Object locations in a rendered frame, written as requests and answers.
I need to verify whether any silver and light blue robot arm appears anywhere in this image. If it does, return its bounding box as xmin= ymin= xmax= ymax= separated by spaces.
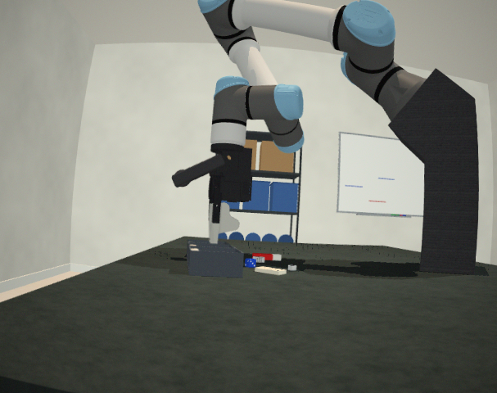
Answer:
xmin=198 ymin=0 xmax=426 ymax=153

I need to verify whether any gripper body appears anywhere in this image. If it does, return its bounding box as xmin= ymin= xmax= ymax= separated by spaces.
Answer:
xmin=209 ymin=143 xmax=252 ymax=202

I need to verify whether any white domino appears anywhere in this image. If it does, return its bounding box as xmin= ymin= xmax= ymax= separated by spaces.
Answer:
xmin=255 ymin=267 xmax=287 ymax=275

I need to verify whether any grey rack of labelled bins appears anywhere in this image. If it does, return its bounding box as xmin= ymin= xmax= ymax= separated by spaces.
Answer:
xmin=187 ymin=239 xmax=244 ymax=278

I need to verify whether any blue die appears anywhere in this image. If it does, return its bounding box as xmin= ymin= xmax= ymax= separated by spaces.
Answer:
xmin=245 ymin=259 xmax=256 ymax=268

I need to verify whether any red and white eraser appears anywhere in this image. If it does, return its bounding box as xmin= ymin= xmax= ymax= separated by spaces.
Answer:
xmin=252 ymin=253 xmax=282 ymax=260

